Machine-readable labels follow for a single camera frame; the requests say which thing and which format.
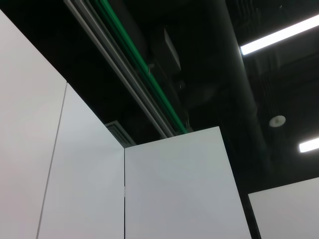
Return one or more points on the white ceiling light strip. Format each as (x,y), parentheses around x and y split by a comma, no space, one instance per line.
(311,145)
(274,37)

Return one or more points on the round white ceiling sensor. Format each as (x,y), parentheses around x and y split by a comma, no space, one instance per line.
(277,121)

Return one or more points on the grey ceiling box unit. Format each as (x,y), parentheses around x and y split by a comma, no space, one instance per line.
(172,49)

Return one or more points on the black round ceiling duct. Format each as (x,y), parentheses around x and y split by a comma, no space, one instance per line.
(236,99)

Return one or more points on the grey ceiling rail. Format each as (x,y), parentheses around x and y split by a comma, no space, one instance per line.
(119,69)

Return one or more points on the ceiling air vent grille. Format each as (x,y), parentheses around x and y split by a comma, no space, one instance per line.
(119,134)

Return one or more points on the green ceiling rail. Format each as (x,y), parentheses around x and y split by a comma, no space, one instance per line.
(139,64)

